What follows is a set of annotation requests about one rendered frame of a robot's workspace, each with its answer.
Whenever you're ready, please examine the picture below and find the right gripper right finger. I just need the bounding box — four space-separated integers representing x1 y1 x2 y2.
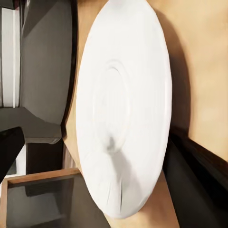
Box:
162 130 228 228

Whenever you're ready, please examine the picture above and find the saucer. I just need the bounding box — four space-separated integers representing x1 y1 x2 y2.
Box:
76 0 172 219

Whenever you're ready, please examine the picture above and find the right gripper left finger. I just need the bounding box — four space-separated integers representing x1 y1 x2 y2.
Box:
0 126 26 184

